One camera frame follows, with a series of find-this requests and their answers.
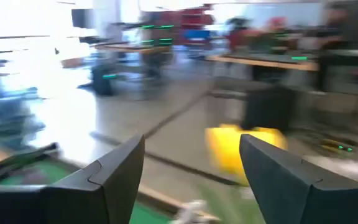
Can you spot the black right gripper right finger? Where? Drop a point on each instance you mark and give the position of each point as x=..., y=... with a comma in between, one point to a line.
x=291, y=193

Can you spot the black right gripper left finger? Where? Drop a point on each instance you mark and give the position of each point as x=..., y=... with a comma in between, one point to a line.
x=73, y=199

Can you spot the green table mat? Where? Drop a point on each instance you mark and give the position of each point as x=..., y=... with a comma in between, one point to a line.
x=42, y=174

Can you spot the black floor box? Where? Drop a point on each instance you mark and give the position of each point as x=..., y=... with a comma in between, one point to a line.
x=269, y=109

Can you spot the person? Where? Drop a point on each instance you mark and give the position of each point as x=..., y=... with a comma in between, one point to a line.
x=334, y=34
x=277, y=28

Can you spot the red storage rack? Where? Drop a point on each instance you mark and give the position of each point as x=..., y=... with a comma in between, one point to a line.
x=194, y=18

